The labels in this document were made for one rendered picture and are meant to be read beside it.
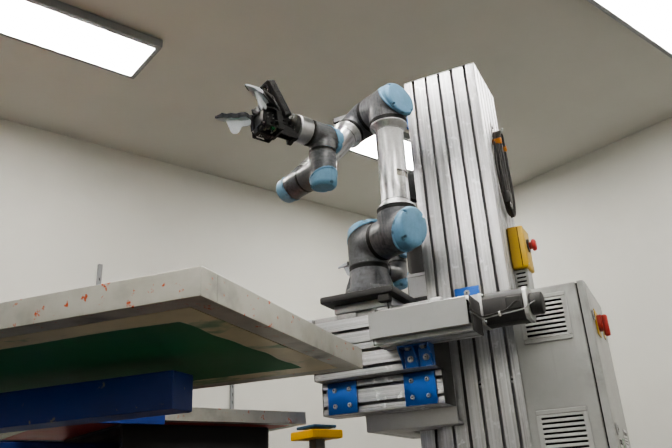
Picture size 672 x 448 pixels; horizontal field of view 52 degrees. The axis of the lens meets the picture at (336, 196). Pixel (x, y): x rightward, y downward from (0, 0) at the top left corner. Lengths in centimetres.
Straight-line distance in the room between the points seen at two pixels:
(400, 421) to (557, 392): 43
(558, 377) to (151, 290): 129
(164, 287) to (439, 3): 296
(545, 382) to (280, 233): 370
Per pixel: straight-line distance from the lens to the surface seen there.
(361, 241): 202
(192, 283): 85
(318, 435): 244
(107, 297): 91
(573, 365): 193
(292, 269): 534
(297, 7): 359
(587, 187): 542
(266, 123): 178
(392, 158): 205
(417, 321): 177
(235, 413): 214
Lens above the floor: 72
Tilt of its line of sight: 24 degrees up
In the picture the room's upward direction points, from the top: 3 degrees counter-clockwise
